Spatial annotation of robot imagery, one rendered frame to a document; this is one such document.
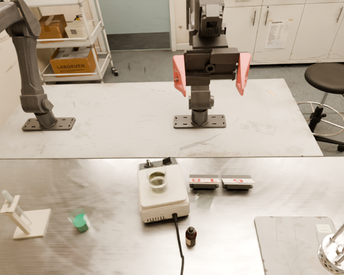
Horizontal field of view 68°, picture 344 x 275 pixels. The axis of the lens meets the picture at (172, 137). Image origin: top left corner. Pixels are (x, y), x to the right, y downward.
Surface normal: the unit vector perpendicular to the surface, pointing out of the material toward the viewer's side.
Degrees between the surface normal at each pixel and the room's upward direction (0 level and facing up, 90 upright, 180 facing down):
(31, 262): 0
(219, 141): 0
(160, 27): 90
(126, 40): 90
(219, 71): 91
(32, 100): 60
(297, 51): 90
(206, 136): 0
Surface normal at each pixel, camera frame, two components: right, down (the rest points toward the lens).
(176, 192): -0.05, -0.72
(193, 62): -0.04, 0.70
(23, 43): -0.06, 0.25
